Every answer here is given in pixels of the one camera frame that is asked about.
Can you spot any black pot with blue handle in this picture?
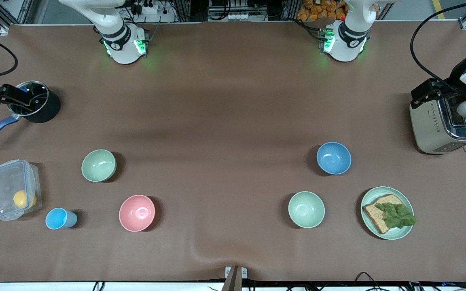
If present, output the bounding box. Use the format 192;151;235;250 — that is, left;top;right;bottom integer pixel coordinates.
0;80;61;147

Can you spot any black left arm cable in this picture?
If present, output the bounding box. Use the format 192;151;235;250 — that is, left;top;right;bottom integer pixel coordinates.
410;0;466;83

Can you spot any pink bowl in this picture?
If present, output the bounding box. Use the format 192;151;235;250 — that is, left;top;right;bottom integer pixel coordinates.
119;195;156;232

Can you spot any light blue plastic cup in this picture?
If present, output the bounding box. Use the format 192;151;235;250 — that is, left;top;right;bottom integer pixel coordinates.
45;208;78;230

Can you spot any light green plate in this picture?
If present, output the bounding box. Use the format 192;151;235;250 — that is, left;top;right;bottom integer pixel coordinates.
360;186;415;240

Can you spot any orange snack bag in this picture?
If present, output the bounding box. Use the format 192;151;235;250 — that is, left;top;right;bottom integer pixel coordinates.
297;0;347;21

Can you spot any brown bread slice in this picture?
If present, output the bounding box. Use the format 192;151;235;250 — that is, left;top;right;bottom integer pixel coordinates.
362;194;404;234

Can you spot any light green bowl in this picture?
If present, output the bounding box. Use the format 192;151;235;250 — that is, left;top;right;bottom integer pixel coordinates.
81;149;117;182
288;191;326;229

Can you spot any blue bowl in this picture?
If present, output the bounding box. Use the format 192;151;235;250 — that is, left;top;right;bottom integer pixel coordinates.
316;142;352;175

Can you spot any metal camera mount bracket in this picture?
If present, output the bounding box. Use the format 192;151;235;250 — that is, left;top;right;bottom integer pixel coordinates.
225;266;248;291

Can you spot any silver toaster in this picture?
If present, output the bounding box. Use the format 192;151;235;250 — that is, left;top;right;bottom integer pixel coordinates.
409;95;466;155

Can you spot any white power strip with plugs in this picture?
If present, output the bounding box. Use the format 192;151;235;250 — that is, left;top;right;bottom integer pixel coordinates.
130;0;165;15

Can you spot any yellow lemon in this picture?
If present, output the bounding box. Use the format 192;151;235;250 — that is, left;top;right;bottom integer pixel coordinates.
13;190;38;209

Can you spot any glass lid with blue knob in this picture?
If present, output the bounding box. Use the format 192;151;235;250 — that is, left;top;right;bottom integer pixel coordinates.
7;81;50;117

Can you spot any brown table mat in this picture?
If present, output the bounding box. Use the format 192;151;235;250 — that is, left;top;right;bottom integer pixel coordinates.
0;20;466;283

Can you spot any green lettuce leaf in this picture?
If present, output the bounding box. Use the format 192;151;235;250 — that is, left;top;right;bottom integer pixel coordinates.
375;202;417;229

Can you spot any clear plastic lidded container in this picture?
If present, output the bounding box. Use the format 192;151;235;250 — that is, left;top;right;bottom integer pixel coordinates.
0;160;42;221

